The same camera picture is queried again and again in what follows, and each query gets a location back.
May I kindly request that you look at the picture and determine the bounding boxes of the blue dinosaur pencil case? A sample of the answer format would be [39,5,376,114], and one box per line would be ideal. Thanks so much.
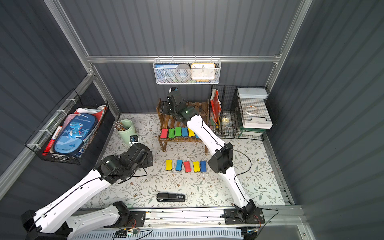
[53,113,97,155]

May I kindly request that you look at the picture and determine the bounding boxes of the black stapler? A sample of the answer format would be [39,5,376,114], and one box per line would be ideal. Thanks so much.
[156,193,186,203]

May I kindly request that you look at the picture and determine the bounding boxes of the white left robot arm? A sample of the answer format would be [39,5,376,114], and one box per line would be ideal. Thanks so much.
[22,142,153,240]

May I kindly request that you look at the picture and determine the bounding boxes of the orange alarm clock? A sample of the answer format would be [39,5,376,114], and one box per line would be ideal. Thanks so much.
[191,63,216,82]

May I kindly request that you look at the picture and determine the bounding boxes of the yellow eraser bottom shelf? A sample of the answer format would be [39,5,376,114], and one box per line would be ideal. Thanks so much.
[188,128,195,138]

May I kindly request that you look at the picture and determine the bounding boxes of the blue eraser shelf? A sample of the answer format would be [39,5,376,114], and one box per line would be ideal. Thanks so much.
[181,127,189,138]
[200,161,207,173]
[175,160,183,172]

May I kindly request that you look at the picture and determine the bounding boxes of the yellow eraser top shelf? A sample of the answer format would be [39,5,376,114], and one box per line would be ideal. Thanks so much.
[166,159,173,171]
[193,161,201,173]

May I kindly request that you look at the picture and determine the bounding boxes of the green pencil cup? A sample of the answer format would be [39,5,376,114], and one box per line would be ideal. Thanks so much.
[118,119,139,146]

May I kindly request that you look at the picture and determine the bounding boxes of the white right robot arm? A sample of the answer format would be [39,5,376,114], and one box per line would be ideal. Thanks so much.
[167,87,265,224]

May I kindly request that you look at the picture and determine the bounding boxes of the yellow eraser shelf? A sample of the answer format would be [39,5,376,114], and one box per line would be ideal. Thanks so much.
[188,128,195,138]
[193,161,201,173]
[166,159,173,171]

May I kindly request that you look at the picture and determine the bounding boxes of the red marker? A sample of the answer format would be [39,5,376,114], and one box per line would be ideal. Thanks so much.
[42,126,63,156]

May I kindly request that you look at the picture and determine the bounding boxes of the wooden two-tier shelf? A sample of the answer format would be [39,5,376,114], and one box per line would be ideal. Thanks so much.
[156,99,210,153]

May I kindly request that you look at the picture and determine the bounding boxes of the black wire side basket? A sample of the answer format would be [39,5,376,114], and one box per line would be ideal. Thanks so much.
[25,90,109,165]

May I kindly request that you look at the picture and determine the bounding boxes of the blue box in basket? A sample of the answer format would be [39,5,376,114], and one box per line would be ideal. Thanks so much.
[154,63,179,85]

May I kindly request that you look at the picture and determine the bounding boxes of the blue eraser top shelf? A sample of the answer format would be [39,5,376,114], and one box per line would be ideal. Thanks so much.
[175,160,183,172]
[200,161,207,173]

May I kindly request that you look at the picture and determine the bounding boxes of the black wire desk organizer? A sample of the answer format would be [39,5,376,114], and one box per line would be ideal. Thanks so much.
[209,85,273,141]

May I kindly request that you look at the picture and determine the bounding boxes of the red book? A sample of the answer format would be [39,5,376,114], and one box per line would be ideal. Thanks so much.
[210,89,222,124]

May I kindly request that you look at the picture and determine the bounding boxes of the grey tape roll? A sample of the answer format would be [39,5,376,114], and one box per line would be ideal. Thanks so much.
[174,64,191,83]

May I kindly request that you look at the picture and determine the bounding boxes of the white wire hanging basket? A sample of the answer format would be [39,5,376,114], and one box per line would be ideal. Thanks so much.
[152,58,222,85]

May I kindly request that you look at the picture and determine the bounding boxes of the blue eraser bottom shelf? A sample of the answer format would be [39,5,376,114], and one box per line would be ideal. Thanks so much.
[181,127,189,138]

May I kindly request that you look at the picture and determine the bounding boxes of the red eraser shelf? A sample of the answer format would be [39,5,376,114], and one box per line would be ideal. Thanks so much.
[183,161,192,173]
[160,129,169,139]

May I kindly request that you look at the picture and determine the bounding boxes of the white paper tray stack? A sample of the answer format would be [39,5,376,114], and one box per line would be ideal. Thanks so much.
[237,88,273,130]

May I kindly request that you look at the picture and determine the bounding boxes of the metal base rail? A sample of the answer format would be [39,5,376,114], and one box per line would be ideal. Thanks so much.
[131,206,308,229]

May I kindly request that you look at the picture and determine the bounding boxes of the red eraser bottom shelf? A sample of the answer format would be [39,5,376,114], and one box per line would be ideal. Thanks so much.
[160,129,169,139]

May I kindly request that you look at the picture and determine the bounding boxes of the pencils in cup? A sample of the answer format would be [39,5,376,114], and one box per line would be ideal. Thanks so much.
[113,122,127,132]

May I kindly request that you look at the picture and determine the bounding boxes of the green eraser shelf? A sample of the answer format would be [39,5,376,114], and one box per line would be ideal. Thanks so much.
[168,128,176,139]
[175,127,182,138]

